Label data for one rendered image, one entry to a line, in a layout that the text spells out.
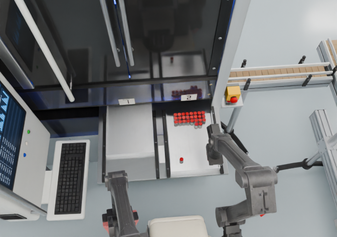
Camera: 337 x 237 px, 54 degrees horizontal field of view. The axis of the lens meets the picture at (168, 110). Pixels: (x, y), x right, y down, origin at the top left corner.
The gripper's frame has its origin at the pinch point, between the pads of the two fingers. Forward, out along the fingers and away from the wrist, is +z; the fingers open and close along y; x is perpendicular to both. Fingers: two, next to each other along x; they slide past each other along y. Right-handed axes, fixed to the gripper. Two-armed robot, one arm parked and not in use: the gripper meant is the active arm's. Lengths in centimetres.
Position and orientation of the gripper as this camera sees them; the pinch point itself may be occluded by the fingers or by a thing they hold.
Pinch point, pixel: (212, 159)
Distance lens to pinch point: 161.5
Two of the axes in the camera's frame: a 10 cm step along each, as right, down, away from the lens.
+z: 0.1, 4.4, 9.0
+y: -0.8, -8.9, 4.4
